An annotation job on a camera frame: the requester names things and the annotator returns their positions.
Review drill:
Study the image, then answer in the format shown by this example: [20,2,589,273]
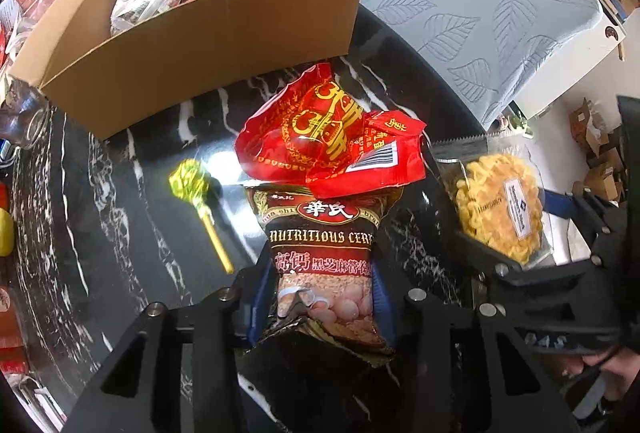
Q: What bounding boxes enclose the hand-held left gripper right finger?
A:
[372,263,581,433]

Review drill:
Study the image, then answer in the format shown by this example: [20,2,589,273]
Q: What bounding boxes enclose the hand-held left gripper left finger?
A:
[60,258,281,433]

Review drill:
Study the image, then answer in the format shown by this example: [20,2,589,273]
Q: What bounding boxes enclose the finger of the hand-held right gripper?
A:
[455,228,532,290]
[542,190,620,240]

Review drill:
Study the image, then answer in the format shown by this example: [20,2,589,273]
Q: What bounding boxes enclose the clear noodle cake packet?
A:
[430,133,556,271]

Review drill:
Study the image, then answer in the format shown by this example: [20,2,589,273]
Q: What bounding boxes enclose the dark brown cereal packet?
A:
[247,186,401,366]

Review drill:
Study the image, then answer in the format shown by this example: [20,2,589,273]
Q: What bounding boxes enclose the person's right hand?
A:
[562,343,640,419]

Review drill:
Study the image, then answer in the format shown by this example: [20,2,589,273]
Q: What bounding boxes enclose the brown cardboard box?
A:
[570,98,621,156]
[582,153,626,200]

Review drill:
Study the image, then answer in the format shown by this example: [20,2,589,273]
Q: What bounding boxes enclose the green yellow lollipop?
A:
[168,159,236,275]

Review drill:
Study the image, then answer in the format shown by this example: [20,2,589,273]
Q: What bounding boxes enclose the white cabinet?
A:
[512,10,628,119]

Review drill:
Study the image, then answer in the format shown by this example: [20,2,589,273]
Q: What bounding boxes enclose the red snack bag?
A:
[235,62,368,186]
[305,110,427,199]

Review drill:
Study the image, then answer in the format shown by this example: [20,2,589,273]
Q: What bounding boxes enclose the grey leaf-pattern covered chair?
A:
[360,0,603,129]

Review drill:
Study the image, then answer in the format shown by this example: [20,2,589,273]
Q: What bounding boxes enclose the glass mug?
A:
[0,78,51,149]

